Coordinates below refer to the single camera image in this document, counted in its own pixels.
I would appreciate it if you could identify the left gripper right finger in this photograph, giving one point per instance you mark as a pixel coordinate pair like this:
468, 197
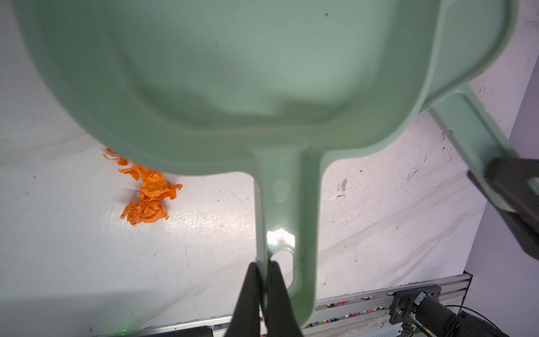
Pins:
279, 316

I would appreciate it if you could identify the orange scrap near left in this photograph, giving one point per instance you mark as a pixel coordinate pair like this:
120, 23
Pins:
154, 189

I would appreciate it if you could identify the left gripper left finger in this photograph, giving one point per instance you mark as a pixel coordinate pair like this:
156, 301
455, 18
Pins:
246, 317

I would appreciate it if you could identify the green plastic dustpan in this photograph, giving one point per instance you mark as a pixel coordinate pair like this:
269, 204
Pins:
275, 89

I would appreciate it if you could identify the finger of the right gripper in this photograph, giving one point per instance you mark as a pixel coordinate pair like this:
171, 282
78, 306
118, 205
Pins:
511, 179

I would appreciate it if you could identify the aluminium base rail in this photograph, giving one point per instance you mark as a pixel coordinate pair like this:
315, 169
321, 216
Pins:
360, 314

